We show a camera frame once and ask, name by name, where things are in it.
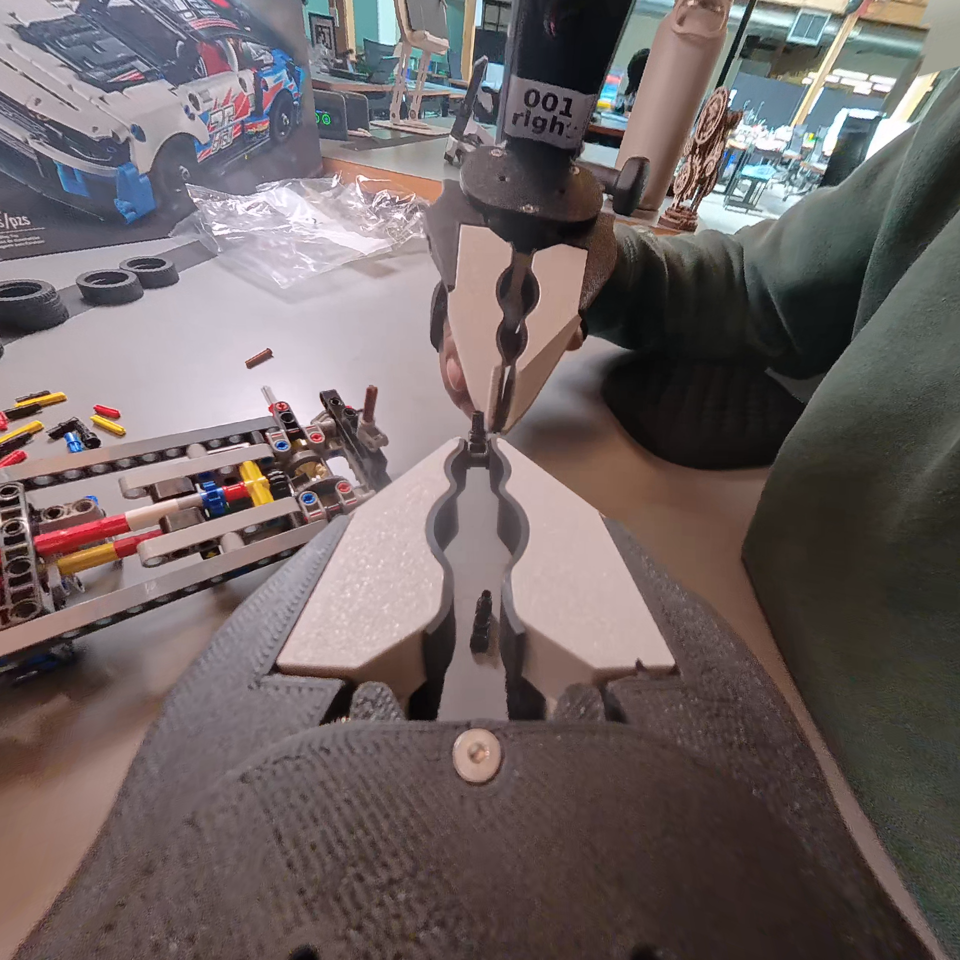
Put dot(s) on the wooden gear model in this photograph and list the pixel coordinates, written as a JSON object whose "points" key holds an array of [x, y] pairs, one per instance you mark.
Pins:
{"points": [[709, 142]]}

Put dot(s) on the black rubber lego tire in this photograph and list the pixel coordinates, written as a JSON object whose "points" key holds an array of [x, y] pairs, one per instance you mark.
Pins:
{"points": [[109, 285], [150, 270], [30, 304]]}

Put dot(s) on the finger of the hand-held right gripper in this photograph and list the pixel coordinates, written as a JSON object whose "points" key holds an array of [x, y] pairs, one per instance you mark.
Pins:
{"points": [[476, 300], [559, 300]]}

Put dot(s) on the person's right hand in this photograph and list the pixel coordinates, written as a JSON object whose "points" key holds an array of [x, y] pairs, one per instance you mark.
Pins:
{"points": [[454, 375]]}

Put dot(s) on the pile of small lego pins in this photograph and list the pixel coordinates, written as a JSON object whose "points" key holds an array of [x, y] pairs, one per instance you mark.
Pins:
{"points": [[41, 400]]}

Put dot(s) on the lego set box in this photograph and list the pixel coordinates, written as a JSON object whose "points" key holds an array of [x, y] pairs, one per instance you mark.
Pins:
{"points": [[150, 112]]}

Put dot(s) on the black lego pin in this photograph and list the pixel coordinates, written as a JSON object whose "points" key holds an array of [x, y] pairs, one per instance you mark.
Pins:
{"points": [[480, 622]]}

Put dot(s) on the green sweatshirt sleeve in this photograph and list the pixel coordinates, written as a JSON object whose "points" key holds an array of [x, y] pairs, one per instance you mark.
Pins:
{"points": [[862, 600]]}

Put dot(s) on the cream water bottle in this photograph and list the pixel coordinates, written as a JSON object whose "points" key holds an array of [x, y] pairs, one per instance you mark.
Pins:
{"points": [[679, 112]]}

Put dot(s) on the small black white gadget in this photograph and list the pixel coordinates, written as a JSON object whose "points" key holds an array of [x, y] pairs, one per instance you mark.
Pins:
{"points": [[463, 112]]}

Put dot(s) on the clear plastic bag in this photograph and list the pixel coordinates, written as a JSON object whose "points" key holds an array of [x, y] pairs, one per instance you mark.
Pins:
{"points": [[300, 225]]}

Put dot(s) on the printed marker tag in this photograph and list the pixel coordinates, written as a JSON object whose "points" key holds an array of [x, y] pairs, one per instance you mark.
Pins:
{"points": [[324, 34]]}

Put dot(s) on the black lego pin connector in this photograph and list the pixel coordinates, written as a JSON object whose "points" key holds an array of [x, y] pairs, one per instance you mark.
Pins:
{"points": [[478, 435]]}

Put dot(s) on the black device with green lights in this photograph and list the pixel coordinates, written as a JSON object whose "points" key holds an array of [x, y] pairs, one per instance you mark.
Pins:
{"points": [[352, 112]]}

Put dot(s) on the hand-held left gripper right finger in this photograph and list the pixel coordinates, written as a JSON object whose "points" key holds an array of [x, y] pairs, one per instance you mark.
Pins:
{"points": [[592, 592]]}

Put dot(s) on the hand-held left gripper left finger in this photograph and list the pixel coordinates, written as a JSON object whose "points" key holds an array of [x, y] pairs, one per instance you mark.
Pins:
{"points": [[360, 592]]}

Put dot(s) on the lego car chassis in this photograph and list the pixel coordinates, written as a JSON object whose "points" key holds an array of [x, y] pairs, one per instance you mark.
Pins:
{"points": [[195, 457]]}

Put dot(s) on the wooden figure model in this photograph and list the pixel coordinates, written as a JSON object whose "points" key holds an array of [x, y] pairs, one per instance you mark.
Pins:
{"points": [[416, 45]]}

